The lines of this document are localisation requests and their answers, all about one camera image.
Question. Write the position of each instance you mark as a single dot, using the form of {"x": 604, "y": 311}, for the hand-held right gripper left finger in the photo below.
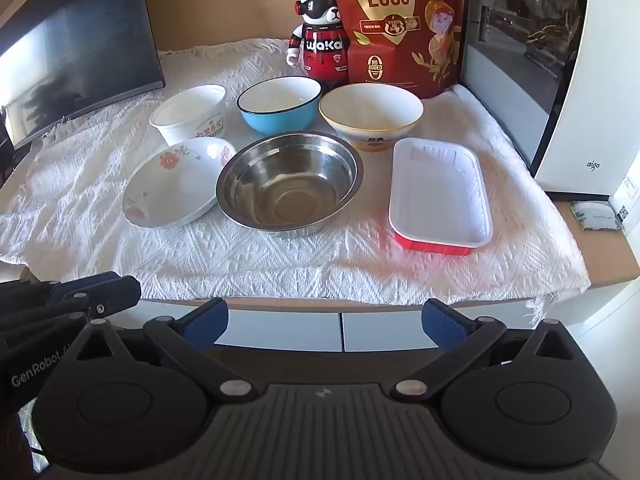
{"x": 205, "y": 321}

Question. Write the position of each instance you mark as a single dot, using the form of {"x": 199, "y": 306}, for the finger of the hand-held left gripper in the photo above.
{"x": 120, "y": 292}
{"x": 80, "y": 285}

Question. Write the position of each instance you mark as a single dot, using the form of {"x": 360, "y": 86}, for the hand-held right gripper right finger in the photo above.
{"x": 442, "y": 324}

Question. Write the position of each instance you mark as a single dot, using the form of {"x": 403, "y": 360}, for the white floral plate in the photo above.
{"x": 165, "y": 185}

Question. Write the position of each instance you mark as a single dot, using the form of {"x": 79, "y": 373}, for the red and white rectangular tray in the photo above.
{"x": 440, "y": 190}

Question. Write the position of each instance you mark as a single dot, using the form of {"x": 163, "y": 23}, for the stainless steel bowl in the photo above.
{"x": 285, "y": 190}

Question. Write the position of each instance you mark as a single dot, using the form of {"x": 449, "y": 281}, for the white paper bowl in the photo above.
{"x": 185, "y": 110}

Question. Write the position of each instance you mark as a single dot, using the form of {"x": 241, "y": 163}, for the blue enamel bowl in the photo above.
{"x": 280, "y": 120}

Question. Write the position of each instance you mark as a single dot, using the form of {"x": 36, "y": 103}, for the white yellow-rimmed bowl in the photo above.
{"x": 370, "y": 110}

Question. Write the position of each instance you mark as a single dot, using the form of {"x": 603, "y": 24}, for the white textured cloth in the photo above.
{"x": 300, "y": 260}

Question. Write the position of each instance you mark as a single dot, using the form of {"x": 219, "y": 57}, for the small grey packet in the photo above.
{"x": 595, "y": 216}

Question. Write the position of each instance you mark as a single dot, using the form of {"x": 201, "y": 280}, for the black curved monitor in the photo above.
{"x": 75, "y": 50}

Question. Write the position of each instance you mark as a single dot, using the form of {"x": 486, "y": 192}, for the red panda figurine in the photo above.
{"x": 322, "y": 50}

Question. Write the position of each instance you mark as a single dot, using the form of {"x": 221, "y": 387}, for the red snack bag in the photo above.
{"x": 385, "y": 20}

